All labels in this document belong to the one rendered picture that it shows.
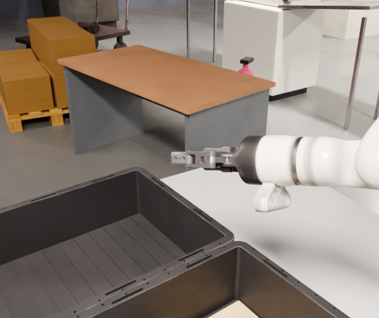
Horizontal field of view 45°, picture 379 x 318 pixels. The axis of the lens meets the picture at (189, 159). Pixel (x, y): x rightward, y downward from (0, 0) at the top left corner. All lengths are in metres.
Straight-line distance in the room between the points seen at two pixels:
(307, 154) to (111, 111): 2.66
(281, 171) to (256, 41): 3.48
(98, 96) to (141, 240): 2.31
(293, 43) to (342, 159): 3.44
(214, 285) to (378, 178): 0.28
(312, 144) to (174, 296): 0.28
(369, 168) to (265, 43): 3.46
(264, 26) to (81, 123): 1.78
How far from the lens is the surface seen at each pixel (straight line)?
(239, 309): 0.74
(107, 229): 0.91
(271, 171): 0.65
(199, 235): 0.77
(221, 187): 1.30
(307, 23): 4.14
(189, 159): 0.69
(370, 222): 1.23
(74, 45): 3.58
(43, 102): 3.65
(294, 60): 4.12
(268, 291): 0.68
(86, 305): 0.61
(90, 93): 3.09
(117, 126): 3.28
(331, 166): 0.62
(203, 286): 0.69
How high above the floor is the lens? 1.35
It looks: 26 degrees down
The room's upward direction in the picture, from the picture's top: straight up
